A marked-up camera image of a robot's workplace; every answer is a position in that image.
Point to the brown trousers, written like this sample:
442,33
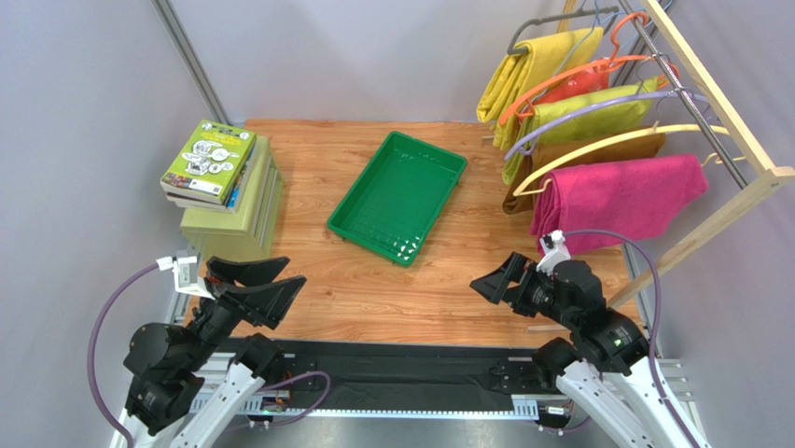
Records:
639,148

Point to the black base mat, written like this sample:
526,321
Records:
405,377

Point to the grey hanger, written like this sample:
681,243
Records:
580,12

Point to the green plastic tray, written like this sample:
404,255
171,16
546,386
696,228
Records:
396,200

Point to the aluminium corner post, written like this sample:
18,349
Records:
174,27

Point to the lilac hanger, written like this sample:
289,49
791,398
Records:
519,145

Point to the pink trousers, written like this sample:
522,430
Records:
637,198

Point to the wooden clothes rack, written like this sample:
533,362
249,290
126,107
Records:
764,177

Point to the cream yellow hanger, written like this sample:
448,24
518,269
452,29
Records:
523,188

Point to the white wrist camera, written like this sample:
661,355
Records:
184,267
553,248

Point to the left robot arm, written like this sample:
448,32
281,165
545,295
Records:
165,359

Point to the yellow trousers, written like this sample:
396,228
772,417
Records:
545,57

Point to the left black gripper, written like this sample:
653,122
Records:
267,303

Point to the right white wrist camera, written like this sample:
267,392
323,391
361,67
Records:
553,248

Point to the red orange trousers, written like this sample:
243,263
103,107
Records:
585,81

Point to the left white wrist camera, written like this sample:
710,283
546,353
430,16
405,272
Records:
184,267

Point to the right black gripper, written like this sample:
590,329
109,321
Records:
518,287

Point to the orange hanger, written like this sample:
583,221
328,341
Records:
614,62

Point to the metal hanging rail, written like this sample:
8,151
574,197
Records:
663,61

